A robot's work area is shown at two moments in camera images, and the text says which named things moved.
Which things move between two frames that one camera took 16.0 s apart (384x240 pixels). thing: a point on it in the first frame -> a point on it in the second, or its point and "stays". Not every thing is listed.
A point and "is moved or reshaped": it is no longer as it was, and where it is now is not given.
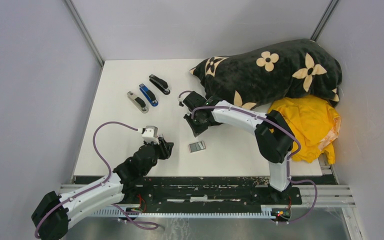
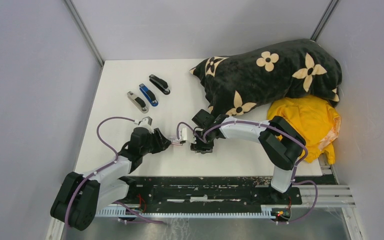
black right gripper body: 198,120 -> 204,142
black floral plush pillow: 257,79 stays
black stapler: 159,83 stays
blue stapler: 149,94 stays
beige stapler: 138,102 stays
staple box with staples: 196,146 is moved or reshaped
